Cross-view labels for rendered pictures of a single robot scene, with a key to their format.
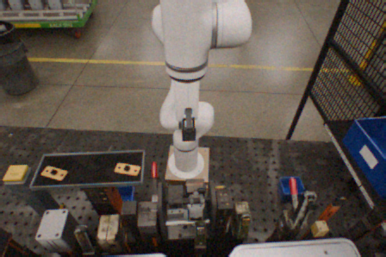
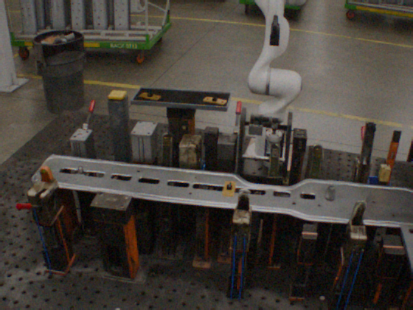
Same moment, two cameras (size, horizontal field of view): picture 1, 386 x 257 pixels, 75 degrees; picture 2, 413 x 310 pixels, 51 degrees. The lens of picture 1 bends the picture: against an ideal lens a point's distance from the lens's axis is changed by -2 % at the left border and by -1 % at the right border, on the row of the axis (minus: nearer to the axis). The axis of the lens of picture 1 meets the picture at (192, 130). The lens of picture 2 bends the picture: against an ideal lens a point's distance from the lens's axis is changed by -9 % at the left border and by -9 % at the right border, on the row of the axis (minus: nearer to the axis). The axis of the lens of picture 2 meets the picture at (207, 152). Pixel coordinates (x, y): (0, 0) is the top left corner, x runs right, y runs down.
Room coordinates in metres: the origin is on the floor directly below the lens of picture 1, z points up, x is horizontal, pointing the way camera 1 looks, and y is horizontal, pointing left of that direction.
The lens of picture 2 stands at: (-1.07, -0.10, 1.91)
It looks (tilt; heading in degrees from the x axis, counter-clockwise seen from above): 31 degrees down; 12
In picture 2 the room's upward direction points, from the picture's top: 1 degrees clockwise
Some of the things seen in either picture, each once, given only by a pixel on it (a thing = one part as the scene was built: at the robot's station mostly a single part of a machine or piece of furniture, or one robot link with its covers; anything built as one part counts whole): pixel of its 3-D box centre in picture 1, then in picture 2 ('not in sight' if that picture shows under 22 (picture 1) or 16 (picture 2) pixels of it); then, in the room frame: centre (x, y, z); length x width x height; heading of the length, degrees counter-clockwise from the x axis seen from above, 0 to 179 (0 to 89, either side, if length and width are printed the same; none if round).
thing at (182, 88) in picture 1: (187, 89); (276, 8); (0.44, 0.01, 1.55); 0.10 x 0.07 x 0.11; 3
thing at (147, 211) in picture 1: (154, 235); (226, 181); (0.38, 0.15, 0.89); 0.13 x 0.11 x 0.38; 3
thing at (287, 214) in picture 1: (280, 236); (354, 201); (0.38, -0.35, 0.88); 0.07 x 0.06 x 0.35; 3
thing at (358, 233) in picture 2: not in sight; (346, 269); (0.00, -0.31, 0.87); 0.12 x 0.09 x 0.35; 3
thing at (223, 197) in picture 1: (219, 224); (294, 181); (0.41, -0.10, 0.91); 0.07 x 0.05 x 0.42; 3
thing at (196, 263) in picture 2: not in sight; (204, 223); (0.18, 0.19, 0.84); 0.17 x 0.06 x 0.29; 3
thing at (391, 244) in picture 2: not in sight; (382, 274); (0.03, -0.44, 0.84); 0.11 x 0.10 x 0.28; 3
